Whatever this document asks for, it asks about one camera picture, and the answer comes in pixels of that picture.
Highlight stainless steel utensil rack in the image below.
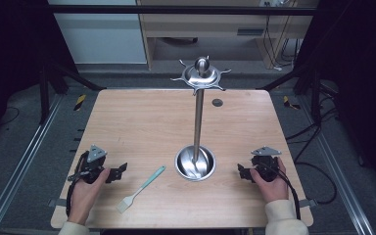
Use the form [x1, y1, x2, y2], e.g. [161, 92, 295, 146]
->
[169, 55, 232, 183]

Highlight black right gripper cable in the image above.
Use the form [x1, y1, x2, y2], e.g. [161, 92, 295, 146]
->
[258, 162, 303, 220]

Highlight black horizontal frame bar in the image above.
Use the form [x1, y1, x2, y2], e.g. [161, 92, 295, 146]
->
[47, 4, 317, 16]

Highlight person's right hand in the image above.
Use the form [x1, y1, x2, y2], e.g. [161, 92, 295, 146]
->
[249, 157, 290, 205]

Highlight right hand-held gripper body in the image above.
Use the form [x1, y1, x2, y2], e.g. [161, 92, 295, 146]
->
[250, 145, 283, 183]

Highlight black hanging cables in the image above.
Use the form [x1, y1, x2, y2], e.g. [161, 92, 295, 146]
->
[261, 1, 301, 71]

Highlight teal handled silicone brush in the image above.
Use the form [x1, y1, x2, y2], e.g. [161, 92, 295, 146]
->
[116, 164, 167, 214]

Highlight aluminium floor rail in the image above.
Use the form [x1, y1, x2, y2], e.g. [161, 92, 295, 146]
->
[297, 95, 376, 235]
[0, 93, 64, 235]

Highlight person's left hand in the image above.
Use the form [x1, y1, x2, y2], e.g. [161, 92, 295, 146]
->
[67, 167, 112, 226]

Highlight black floor cable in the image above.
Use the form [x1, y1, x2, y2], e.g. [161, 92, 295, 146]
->
[284, 106, 340, 206]

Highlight black metal frame stand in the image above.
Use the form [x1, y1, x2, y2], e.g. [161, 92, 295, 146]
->
[38, 61, 108, 125]
[257, 62, 327, 125]

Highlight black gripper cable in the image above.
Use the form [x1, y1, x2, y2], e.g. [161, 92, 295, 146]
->
[65, 150, 90, 218]
[258, 162, 303, 220]

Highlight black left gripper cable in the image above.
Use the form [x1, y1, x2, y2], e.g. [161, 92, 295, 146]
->
[65, 150, 90, 218]

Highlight yellow black tape marker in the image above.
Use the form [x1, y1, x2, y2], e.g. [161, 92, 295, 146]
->
[282, 95, 302, 111]
[73, 94, 88, 112]

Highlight light wooden desk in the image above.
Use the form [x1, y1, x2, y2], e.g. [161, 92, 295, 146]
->
[136, 0, 321, 71]

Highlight white cabinet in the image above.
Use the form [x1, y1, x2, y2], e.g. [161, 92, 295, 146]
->
[47, 0, 148, 65]

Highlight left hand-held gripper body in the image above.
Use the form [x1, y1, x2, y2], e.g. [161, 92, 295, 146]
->
[67, 144, 109, 184]

